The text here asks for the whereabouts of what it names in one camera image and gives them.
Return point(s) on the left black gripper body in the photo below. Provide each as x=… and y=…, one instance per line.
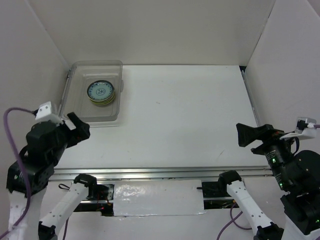
x=59, y=149

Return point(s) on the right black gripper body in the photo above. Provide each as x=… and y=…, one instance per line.
x=276, y=150

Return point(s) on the blue floral plate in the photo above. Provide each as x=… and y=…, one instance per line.
x=100, y=90

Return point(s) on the lime green plate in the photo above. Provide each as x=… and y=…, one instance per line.
x=102, y=103

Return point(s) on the cream plate with floral marks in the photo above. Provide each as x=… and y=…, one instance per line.
x=112, y=97

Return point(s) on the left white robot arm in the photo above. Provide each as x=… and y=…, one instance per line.
x=28, y=178

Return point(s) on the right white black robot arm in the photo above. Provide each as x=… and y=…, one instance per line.
x=296, y=173

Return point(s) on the clear plastic bin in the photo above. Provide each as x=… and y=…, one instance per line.
x=80, y=76

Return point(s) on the white cover sheet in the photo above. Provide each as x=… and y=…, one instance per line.
x=158, y=198

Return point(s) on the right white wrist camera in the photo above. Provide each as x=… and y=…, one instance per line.
x=305, y=129

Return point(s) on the aluminium rail frame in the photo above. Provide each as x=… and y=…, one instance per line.
x=176, y=122

